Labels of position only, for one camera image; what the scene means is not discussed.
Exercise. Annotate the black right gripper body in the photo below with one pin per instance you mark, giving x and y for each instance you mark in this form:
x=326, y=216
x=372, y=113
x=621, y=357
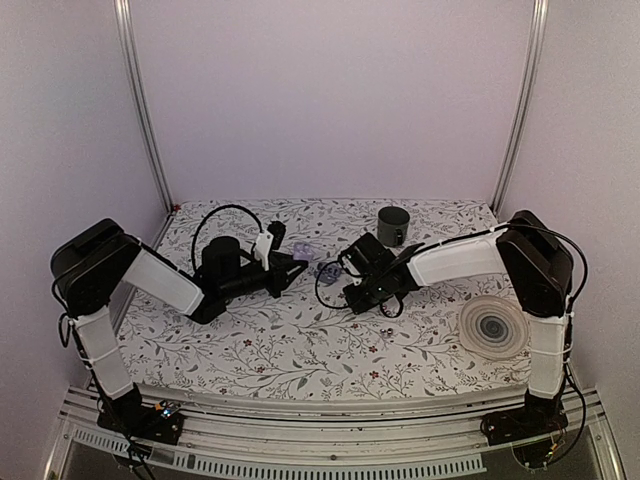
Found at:
x=372, y=298

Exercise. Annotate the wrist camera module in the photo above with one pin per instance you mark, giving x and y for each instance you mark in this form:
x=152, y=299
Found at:
x=350, y=265
x=268, y=241

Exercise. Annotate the aluminium front rail frame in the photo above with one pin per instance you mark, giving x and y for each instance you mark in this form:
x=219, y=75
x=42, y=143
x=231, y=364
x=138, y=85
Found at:
x=420, y=438

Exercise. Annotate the swirl patterned glass plate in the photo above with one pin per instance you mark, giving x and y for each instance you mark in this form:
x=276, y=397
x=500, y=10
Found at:
x=493, y=327

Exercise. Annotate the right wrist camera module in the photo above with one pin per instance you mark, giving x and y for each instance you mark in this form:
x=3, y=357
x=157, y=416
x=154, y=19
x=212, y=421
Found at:
x=350, y=265

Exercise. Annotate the left aluminium corner post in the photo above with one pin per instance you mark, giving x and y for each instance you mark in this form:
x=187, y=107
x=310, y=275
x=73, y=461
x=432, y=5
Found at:
x=131, y=60

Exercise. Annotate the floral patterned table mat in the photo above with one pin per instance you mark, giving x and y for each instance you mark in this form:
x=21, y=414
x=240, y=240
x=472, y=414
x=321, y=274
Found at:
x=306, y=345

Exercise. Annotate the aluminium corner post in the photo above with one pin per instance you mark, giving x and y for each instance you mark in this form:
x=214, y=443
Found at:
x=131, y=60
x=531, y=65

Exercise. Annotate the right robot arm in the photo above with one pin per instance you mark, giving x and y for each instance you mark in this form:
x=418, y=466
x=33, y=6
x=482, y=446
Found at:
x=533, y=318

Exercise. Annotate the dark grey ceramic mug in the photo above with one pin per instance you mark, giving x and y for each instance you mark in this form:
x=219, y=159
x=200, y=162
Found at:
x=392, y=226

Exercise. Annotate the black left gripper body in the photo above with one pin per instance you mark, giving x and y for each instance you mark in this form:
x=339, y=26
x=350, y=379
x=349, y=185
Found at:
x=274, y=286

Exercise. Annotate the dark purple open earbud case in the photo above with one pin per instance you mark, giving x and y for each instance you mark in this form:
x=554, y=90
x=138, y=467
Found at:
x=328, y=273

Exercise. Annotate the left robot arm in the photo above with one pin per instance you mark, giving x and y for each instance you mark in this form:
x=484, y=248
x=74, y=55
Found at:
x=87, y=270

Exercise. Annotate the light purple round earbud case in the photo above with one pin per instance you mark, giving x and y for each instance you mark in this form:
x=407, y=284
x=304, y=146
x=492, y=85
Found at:
x=303, y=251

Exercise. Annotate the right aluminium corner post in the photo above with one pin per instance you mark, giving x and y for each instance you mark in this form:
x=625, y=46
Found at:
x=531, y=65

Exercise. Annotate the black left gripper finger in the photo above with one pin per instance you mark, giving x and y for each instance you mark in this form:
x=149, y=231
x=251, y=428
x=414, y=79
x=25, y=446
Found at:
x=292, y=270
x=280, y=257

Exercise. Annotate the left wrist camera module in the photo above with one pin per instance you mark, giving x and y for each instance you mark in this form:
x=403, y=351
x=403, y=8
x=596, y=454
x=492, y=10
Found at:
x=268, y=241

